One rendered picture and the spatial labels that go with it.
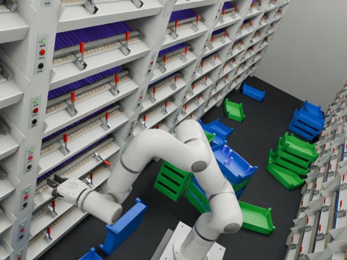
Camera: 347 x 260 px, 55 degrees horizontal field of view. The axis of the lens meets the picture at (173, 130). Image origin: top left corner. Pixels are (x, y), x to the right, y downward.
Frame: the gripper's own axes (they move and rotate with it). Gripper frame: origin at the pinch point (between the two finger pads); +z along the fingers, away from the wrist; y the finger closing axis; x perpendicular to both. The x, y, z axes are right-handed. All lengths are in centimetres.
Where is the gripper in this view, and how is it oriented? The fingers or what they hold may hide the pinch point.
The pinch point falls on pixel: (54, 181)
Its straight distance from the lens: 149.0
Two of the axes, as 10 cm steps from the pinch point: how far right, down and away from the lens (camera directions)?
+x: -1.8, 8.5, 4.9
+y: -4.6, 3.7, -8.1
